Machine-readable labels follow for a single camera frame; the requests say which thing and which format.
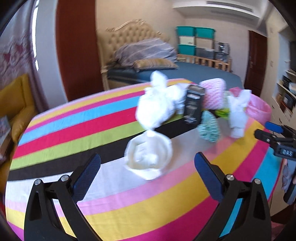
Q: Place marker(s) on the pink foam fruit net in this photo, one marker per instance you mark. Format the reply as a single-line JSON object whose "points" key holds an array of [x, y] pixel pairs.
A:
{"points": [[214, 93]]}

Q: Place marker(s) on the striped yellow pillow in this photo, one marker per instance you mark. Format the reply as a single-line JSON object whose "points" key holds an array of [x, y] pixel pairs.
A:
{"points": [[153, 64]]}

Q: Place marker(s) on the grey striped duvet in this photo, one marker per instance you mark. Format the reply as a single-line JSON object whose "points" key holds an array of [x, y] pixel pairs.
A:
{"points": [[154, 48]]}

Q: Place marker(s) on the white storage box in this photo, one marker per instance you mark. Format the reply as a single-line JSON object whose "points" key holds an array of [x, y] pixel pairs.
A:
{"points": [[187, 40]]}

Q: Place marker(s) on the white plastic bag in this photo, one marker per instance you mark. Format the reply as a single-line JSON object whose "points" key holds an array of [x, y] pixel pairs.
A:
{"points": [[160, 101]]}

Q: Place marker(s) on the teal storage bin left top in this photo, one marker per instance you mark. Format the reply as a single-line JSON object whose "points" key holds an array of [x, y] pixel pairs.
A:
{"points": [[187, 31]]}

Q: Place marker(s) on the white paper towel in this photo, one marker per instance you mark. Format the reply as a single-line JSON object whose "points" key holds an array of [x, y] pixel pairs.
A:
{"points": [[237, 116]]}

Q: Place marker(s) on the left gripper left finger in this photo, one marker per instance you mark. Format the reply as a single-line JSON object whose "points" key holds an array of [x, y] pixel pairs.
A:
{"points": [[42, 221]]}

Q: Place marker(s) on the teal storage bin lower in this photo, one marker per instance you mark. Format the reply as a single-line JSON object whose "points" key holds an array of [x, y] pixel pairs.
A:
{"points": [[186, 49]]}

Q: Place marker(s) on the dark wooden door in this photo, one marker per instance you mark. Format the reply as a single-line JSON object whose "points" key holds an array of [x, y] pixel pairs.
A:
{"points": [[257, 59]]}

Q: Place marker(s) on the right hand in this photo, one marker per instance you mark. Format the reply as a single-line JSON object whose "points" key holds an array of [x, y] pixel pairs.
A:
{"points": [[286, 176]]}

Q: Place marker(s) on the yellow armchair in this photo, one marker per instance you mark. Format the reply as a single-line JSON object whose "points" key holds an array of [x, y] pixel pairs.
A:
{"points": [[17, 104]]}

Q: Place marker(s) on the green snack wrapper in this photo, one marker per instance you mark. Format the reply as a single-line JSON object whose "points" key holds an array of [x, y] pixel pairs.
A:
{"points": [[223, 113]]}

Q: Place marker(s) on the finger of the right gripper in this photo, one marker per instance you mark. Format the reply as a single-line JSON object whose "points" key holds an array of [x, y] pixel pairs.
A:
{"points": [[273, 127], [266, 137]]}

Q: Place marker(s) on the wooden crib rail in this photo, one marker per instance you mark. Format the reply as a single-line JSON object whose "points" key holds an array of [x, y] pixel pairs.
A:
{"points": [[217, 64]]}

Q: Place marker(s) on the black DORMI carton box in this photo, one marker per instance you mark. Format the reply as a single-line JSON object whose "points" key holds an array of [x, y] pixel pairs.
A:
{"points": [[193, 104]]}

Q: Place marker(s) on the striped colourful tablecloth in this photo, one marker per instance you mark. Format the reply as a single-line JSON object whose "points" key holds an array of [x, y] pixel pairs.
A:
{"points": [[131, 199]]}

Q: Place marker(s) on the blue bed mattress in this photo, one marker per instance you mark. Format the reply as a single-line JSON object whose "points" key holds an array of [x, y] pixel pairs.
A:
{"points": [[192, 72]]}

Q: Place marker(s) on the pink floral curtain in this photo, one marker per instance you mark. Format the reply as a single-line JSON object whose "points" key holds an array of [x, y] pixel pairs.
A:
{"points": [[17, 54]]}

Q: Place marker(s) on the houndstooth black white bag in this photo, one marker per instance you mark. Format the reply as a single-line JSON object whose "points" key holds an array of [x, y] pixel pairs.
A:
{"points": [[221, 47]]}

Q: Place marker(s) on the teal storage bin right top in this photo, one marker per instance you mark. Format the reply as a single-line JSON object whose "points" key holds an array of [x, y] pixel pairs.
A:
{"points": [[204, 32]]}

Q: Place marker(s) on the white wardrobe shelving unit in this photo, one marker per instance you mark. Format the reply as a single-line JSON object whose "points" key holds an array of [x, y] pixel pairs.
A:
{"points": [[275, 91]]}

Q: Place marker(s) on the beige storage box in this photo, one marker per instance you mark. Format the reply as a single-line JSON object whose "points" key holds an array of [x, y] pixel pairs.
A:
{"points": [[204, 43]]}

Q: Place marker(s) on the beige tufted headboard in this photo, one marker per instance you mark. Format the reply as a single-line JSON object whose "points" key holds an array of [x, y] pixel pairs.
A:
{"points": [[111, 39]]}

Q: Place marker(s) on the pink-lined trash bin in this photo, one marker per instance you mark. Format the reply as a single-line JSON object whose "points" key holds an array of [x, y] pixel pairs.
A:
{"points": [[257, 108]]}

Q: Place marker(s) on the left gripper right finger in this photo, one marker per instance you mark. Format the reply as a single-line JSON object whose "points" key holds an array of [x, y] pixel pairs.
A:
{"points": [[242, 212]]}

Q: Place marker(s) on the grey clear storage bin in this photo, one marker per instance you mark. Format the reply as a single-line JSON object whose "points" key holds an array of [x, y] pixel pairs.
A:
{"points": [[205, 53]]}

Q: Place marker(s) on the teal storage bin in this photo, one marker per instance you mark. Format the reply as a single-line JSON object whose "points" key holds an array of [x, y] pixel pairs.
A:
{"points": [[204, 32], [186, 49], [187, 31]]}

